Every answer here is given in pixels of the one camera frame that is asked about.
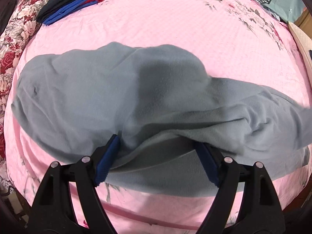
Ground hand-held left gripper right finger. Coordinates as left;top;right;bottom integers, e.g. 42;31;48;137
194;141;285;234

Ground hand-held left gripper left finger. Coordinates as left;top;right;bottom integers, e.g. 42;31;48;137
29;135;120;234

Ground grey-blue fleece pants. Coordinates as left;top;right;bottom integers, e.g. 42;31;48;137
11;41;312;195

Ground pink floral bedsheet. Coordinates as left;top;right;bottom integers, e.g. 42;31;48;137
4;0;312;234

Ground blue garment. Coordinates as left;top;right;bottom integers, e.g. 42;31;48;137
43;0;117;26

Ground red floral blanket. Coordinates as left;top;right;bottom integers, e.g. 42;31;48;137
0;0;59;159

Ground brown wooden furniture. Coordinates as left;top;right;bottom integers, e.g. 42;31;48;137
295;11;312;38

